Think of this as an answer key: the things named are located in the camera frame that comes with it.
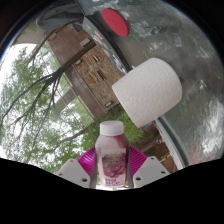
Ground white ceramic mug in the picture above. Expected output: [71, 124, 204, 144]
[111, 57, 184, 129]

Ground pink juice bottle white cap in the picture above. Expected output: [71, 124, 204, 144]
[94, 120, 130, 188]

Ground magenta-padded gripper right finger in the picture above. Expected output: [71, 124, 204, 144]
[125, 145, 171, 188]

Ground flat round red coaster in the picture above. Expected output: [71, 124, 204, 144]
[101, 8, 130, 38]

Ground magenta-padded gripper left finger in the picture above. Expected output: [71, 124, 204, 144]
[55, 146, 100, 188]

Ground black laptop with stickers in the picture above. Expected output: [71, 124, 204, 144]
[81, 16, 134, 73]

